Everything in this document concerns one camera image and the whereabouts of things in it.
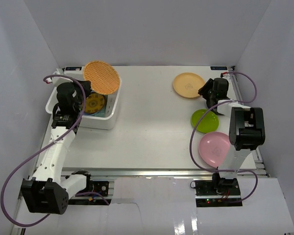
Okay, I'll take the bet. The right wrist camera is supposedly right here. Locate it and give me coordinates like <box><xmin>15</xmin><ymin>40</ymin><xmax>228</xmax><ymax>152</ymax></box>
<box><xmin>220</xmin><ymin>71</ymin><xmax>231</xmax><ymax>80</ymax></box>

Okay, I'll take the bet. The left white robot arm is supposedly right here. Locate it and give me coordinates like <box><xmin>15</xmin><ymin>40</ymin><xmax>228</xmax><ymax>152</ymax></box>
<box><xmin>21</xmin><ymin>81</ymin><xmax>94</xmax><ymax>214</ymax></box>

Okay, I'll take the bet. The blue round plate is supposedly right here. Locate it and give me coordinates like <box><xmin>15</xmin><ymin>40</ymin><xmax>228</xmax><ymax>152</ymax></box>
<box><xmin>84</xmin><ymin>107</ymin><xmax>106</xmax><ymax>117</ymax></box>

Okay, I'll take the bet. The green round plate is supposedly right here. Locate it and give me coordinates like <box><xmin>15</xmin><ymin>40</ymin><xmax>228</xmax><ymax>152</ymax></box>
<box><xmin>191</xmin><ymin>109</ymin><xmax>219</xmax><ymax>134</ymax></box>

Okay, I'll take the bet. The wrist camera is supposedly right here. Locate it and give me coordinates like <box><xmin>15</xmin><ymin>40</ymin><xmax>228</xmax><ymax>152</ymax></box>
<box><xmin>220</xmin><ymin>71</ymin><xmax>231</xmax><ymax>80</ymax></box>
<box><xmin>44</xmin><ymin>69</ymin><xmax>84</xmax><ymax>87</ymax></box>

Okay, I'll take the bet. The yellow brown patterned plate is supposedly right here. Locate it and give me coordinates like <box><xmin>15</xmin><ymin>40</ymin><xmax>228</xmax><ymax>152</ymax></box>
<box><xmin>85</xmin><ymin>93</ymin><xmax>106</xmax><ymax>114</ymax></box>

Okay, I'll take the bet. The woven bamboo round plate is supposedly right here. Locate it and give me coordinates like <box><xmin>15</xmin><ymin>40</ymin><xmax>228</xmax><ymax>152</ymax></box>
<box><xmin>83</xmin><ymin>61</ymin><xmax>121</xmax><ymax>95</ymax></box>

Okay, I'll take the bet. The white plastic bin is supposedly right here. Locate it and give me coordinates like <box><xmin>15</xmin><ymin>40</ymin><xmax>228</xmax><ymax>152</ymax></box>
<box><xmin>45</xmin><ymin>70</ymin><xmax>122</xmax><ymax>130</ymax></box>

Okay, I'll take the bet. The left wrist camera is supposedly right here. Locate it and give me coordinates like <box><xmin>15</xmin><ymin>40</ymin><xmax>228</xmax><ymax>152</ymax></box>
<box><xmin>44</xmin><ymin>69</ymin><xmax>84</xmax><ymax>87</ymax></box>

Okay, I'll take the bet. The beige round plate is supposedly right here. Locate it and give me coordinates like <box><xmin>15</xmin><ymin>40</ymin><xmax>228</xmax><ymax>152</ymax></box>
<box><xmin>172</xmin><ymin>72</ymin><xmax>205</xmax><ymax>98</ymax></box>

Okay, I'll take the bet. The teal rectangular ceramic plate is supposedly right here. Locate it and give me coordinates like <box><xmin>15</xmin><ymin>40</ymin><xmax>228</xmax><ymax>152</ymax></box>
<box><xmin>83</xmin><ymin>94</ymin><xmax>113</xmax><ymax>118</ymax></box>

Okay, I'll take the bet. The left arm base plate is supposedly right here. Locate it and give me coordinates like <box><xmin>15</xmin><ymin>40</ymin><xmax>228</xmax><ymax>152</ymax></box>
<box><xmin>69</xmin><ymin>180</ymin><xmax>111</xmax><ymax>206</ymax></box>

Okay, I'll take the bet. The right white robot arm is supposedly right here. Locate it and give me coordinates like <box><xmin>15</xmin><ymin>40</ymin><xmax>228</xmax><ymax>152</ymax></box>
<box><xmin>198</xmin><ymin>78</ymin><xmax>265</xmax><ymax>195</ymax></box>

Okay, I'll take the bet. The pink round plate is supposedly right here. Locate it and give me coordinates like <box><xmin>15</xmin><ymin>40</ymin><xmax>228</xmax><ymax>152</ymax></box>
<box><xmin>198</xmin><ymin>132</ymin><xmax>230</xmax><ymax>168</ymax></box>

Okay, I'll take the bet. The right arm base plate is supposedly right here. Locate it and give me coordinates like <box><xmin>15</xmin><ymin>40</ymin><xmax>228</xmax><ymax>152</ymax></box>
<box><xmin>190</xmin><ymin>180</ymin><xmax>243</xmax><ymax>208</ymax></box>

